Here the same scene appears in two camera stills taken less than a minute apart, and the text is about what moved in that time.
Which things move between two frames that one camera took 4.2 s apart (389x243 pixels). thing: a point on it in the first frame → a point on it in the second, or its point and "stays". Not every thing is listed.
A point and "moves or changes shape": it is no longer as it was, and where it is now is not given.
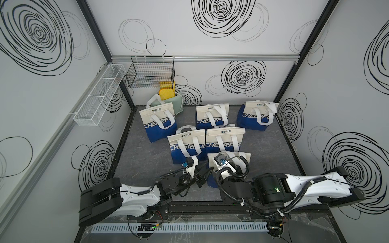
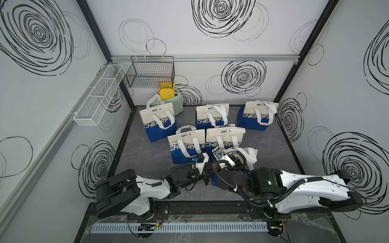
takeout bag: [224, 138] stays
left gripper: [196, 179] stays
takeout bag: [257, 115] stays
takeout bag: [185, 144] stays
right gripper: [237, 172] → [236, 162]
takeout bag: [213, 167] moves or changes shape
